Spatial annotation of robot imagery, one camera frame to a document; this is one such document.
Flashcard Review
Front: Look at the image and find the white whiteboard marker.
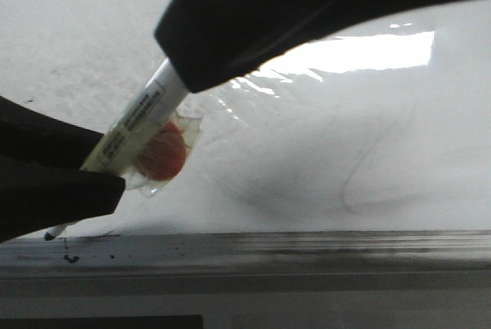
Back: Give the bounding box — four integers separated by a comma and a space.
44, 58, 191, 241

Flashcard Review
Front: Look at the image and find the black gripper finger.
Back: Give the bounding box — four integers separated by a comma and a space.
1, 98, 126, 241
154, 0, 466, 93

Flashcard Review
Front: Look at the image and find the white whiteboard with aluminium frame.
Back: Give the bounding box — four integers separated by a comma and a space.
1, 0, 490, 297

